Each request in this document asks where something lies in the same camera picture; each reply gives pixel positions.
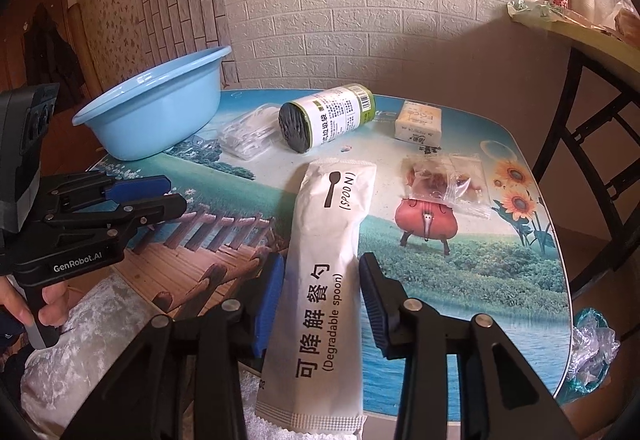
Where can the bread in plastic bag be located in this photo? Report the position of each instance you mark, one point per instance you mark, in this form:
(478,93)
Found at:
(627,22)

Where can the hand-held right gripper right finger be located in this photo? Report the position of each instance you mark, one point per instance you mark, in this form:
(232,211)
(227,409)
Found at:
(374,315)

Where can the crumpled clear plastic wrapper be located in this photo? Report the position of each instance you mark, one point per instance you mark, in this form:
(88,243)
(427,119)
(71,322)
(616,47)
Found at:
(527,5)

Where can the wooden door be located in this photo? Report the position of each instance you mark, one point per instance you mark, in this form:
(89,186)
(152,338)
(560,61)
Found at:
(15,30)

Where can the light blue plastic basin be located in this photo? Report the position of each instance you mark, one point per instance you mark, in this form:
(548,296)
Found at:
(150,120)

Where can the dark hanging coat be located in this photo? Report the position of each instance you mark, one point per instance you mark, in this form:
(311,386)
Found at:
(52,55)

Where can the white paper spoon packet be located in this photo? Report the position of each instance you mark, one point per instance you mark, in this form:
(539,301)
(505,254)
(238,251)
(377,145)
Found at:
(315,270)

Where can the cream tissue pack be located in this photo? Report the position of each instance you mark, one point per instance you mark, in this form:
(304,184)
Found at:
(419,122)

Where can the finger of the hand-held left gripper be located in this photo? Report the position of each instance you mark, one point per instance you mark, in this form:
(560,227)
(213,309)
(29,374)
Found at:
(140,186)
(160,210)

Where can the clear snack packet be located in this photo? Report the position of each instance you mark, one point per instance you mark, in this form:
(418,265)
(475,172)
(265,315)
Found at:
(472,190)
(430,180)

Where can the clear plastic bagged items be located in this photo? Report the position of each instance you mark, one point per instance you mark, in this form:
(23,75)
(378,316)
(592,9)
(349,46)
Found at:
(247,135)

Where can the yellow folding table black legs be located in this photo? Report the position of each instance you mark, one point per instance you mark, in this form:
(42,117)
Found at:
(575,32)

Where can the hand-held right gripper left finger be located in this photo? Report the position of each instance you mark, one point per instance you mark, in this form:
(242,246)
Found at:
(267,315)

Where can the green white cylindrical can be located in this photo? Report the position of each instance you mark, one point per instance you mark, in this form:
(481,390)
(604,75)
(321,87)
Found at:
(330,112)

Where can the person's left hand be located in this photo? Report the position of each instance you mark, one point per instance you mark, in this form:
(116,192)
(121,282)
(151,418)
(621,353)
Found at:
(52,310)

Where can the teal trash bin with liner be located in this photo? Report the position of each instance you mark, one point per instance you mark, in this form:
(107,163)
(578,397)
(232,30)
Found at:
(590,340)

